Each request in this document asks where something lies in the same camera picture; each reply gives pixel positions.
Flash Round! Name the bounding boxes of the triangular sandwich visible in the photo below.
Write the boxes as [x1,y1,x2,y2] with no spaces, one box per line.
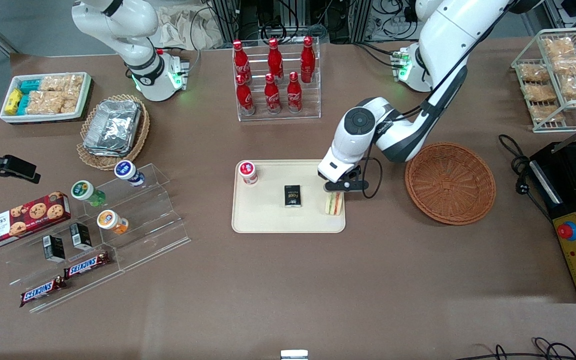
[324,192,344,217]

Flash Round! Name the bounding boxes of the beige plastic tray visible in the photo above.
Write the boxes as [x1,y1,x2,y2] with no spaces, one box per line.
[231,159,347,234]

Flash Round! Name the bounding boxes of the brown wicker basket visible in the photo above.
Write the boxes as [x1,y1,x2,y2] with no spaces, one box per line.
[404,142,497,226]

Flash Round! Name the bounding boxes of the light oval wicker basket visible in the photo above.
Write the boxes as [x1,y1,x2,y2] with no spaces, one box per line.
[76,94,151,171]

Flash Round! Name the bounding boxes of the red Walkers cookie box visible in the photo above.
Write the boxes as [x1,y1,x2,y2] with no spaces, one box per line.
[0,191,72,252]

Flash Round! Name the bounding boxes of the small black box gold print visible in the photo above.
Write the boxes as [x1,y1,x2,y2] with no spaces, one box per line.
[284,185,303,208]

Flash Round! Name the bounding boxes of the yellow snack packet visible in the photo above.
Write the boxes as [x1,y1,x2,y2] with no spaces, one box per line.
[5,88,23,116]

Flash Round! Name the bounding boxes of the green cap drink bottle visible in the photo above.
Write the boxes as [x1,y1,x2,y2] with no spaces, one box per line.
[70,180,107,208]

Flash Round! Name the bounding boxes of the clear bag of crackers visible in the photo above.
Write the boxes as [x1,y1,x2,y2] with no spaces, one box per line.
[39,74,85,93]
[62,88,83,114]
[27,91,65,115]

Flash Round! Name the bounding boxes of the clear acrylic bottle rack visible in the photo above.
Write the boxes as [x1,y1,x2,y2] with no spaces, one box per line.
[232,37,322,122]

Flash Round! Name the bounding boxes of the small black carton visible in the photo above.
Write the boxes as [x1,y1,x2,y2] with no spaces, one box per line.
[69,222,93,251]
[42,235,66,264]

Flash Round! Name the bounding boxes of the red cola bottle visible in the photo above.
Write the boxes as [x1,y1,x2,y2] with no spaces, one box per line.
[236,74,255,116]
[267,38,284,81]
[300,36,317,84]
[232,40,252,84]
[286,72,303,114]
[264,73,282,115]

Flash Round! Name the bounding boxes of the white rectangular snack bin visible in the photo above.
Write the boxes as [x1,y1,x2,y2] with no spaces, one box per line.
[0,72,93,124]

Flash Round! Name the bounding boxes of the stack of foil trays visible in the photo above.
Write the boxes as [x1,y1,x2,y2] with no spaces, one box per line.
[82,99,143,158]

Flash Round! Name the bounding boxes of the orange cap drink bottle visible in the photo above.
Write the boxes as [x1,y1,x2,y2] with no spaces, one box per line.
[96,209,130,236]

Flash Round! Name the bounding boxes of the red cap yogurt bottle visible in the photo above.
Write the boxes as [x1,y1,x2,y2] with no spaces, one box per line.
[238,160,259,186]

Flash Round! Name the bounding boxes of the blue cap drink bottle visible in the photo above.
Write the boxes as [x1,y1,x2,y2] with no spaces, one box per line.
[114,160,146,188]

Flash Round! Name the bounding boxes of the Snickers chocolate bar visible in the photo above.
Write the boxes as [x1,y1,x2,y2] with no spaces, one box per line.
[62,251,112,280]
[19,276,68,308]

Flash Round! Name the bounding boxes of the clear acrylic step shelf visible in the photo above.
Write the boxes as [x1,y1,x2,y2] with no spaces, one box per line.
[0,162,192,315]

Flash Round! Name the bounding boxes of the black sealing machine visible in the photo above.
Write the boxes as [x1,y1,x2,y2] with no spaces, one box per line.
[528,141,576,304]

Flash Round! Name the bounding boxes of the crumpled brown paper bag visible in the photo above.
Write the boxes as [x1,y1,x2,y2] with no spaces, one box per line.
[152,4,225,51]

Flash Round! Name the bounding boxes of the red emergency stop button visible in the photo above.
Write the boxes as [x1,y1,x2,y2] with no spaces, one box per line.
[557,220,576,242]

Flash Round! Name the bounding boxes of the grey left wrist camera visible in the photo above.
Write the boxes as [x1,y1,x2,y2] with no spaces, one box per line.
[323,179,370,194]

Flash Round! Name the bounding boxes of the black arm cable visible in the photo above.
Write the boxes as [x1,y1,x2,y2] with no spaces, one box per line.
[360,0,514,199]

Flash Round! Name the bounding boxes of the aluminium frame with cables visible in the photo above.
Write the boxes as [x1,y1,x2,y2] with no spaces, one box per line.
[207,0,421,45]

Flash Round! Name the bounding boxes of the black power cable with plug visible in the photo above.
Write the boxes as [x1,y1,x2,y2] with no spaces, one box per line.
[498,133,555,222]

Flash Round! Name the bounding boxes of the white wire rack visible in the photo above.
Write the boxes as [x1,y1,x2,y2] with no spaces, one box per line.
[511,27,576,134]

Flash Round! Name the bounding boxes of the black floor cables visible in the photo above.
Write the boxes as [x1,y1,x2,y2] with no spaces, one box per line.
[454,337,576,360]

